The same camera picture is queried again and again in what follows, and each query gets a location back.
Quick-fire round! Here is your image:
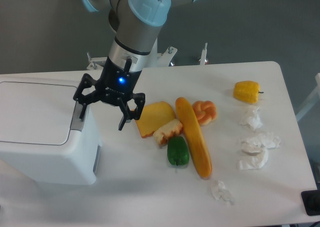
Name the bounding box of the toast bread slice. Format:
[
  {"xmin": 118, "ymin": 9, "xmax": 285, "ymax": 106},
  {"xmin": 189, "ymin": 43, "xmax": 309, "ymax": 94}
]
[{"xmin": 135, "ymin": 101, "xmax": 176, "ymax": 139}]

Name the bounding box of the crumpled white tissue bottom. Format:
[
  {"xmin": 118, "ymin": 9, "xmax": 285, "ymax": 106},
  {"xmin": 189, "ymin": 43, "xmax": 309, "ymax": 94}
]
[{"xmin": 210, "ymin": 180, "xmax": 235, "ymax": 205}]

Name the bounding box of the crumpled white tissue top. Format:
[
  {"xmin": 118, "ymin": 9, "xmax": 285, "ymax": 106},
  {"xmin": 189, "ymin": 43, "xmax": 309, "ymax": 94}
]
[{"xmin": 239, "ymin": 106, "xmax": 263, "ymax": 132}]

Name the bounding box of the braided bread roll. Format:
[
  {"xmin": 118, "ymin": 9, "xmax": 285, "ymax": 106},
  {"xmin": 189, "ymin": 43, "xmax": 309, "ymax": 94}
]
[{"xmin": 192, "ymin": 100, "xmax": 218, "ymax": 126}]

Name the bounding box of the small crusty bread piece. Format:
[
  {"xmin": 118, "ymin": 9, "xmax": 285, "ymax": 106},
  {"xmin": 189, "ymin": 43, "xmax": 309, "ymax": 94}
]
[{"xmin": 153, "ymin": 118, "xmax": 183, "ymax": 147}]

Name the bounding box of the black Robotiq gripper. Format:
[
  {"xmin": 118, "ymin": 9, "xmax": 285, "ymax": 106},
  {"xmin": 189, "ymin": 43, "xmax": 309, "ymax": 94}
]
[{"xmin": 72, "ymin": 55, "xmax": 146, "ymax": 131}]

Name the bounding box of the white trash can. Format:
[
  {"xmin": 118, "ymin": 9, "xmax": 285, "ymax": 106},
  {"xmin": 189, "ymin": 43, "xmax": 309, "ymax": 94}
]
[{"xmin": 0, "ymin": 76, "xmax": 102, "ymax": 185}]

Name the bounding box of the crumpled white tissue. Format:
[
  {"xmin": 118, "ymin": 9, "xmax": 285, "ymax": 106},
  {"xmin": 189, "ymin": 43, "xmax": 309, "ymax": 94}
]
[
  {"xmin": 240, "ymin": 132, "xmax": 281, "ymax": 155},
  {"xmin": 237, "ymin": 148, "xmax": 269, "ymax": 171},
  {"xmin": 210, "ymin": 180, "xmax": 235, "ymax": 205},
  {"xmin": 239, "ymin": 106, "xmax": 263, "ymax": 132}
]

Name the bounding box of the long baguette bread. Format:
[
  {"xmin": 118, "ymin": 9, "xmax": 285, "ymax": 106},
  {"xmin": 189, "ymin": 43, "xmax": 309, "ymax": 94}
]
[{"xmin": 175, "ymin": 97, "xmax": 213, "ymax": 179}]

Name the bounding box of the white furniture at right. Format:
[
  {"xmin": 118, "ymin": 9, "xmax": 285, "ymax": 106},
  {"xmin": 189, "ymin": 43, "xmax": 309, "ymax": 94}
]
[{"xmin": 295, "ymin": 73, "xmax": 320, "ymax": 122}]

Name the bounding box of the yellow bell pepper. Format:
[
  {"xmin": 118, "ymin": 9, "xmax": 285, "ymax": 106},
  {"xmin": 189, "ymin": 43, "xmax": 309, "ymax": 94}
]
[{"xmin": 233, "ymin": 80, "xmax": 264, "ymax": 104}]

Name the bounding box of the crumpled white tissue lower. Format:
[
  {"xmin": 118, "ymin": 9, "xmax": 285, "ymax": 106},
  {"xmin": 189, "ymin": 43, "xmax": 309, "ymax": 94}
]
[{"xmin": 237, "ymin": 148, "xmax": 269, "ymax": 171}]

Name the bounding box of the crumpled white tissue middle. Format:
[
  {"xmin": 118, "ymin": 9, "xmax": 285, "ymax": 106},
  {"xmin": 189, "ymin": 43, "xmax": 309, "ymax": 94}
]
[{"xmin": 240, "ymin": 132, "xmax": 281, "ymax": 155}]

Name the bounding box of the black device at edge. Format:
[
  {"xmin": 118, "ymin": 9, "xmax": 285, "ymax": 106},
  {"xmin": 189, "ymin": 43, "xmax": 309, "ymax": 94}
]
[{"xmin": 301, "ymin": 190, "xmax": 320, "ymax": 216}]

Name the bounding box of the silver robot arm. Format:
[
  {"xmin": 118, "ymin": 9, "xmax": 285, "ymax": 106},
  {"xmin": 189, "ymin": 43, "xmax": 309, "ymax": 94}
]
[{"xmin": 73, "ymin": 0, "xmax": 198, "ymax": 130}]

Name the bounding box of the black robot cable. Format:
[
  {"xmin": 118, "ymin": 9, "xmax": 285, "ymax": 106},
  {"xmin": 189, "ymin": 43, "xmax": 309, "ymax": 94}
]
[{"xmin": 124, "ymin": 56, "xmax": 133, "ymax": 74}]

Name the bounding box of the green bell pepper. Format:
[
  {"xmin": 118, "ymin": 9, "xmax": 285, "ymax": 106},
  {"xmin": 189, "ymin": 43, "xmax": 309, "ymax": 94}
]
[{"xmin": 167, "ymin": 136, "xmax": 190, "ymax": 166}]

